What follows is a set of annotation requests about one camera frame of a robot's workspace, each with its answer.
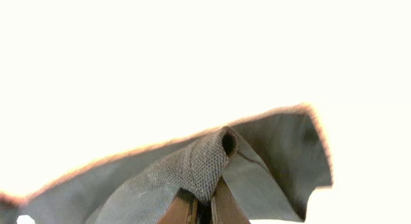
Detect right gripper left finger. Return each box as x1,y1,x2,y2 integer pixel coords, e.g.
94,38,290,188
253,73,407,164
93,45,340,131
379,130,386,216
157,189,198,224

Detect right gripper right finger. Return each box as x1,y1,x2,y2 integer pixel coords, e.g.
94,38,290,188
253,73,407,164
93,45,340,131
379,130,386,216
211,177,250,224

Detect black t-shirt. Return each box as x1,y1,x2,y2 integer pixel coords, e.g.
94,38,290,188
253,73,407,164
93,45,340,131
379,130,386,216
1,105,333,223

